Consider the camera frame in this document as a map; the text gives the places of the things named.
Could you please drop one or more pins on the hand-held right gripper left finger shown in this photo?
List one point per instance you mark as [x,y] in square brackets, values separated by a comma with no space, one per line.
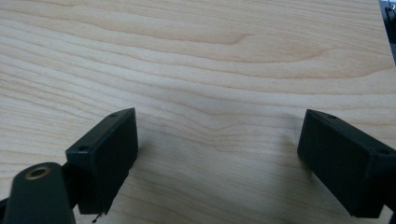
[104,155]

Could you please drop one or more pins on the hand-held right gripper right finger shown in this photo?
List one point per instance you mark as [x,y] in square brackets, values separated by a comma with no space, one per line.
[345,165]

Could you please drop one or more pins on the dark metal stand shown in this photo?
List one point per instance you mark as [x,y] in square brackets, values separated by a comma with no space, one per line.
[389,15]

